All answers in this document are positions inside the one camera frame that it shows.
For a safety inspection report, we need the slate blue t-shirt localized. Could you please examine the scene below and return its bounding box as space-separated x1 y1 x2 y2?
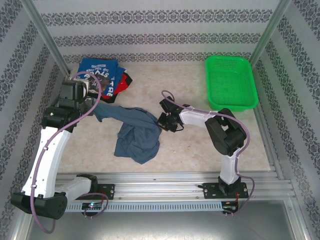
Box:
93 102 162 165

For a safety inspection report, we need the royal blue printed t-shirt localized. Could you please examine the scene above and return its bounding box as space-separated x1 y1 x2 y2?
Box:
74 57 126 102

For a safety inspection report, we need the red t-shirt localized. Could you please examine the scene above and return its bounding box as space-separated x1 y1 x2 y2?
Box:
113 74 131 97

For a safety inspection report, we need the green plastic basket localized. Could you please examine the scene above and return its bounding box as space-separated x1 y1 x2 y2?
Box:
204 55 260 113

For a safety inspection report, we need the small circuit board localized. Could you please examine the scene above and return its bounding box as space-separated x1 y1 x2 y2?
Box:
223 201 240 213
81 202 104 211

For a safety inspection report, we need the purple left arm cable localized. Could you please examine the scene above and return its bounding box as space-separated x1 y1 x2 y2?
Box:
29 71 110 235

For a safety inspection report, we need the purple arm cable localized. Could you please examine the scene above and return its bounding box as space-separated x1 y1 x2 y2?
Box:
29 71 110 235
161 89 256 217

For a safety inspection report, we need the aluminium mounting rail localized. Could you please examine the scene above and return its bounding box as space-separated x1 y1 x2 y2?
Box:
53 171 293 201

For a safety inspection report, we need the aluminium frame post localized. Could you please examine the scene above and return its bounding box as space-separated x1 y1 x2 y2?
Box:
21 0 72 76
248 0 293 63

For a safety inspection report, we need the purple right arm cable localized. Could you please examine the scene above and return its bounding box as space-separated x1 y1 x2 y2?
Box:
161 89 256 217

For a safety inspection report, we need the slotted grey cable duct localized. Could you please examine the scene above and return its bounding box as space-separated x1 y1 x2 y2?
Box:
66 201 223 213

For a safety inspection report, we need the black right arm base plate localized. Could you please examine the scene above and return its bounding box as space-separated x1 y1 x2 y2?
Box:
202 182 249 200

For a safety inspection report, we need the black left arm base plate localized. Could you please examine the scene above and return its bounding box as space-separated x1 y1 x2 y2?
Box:
96 183 116 200

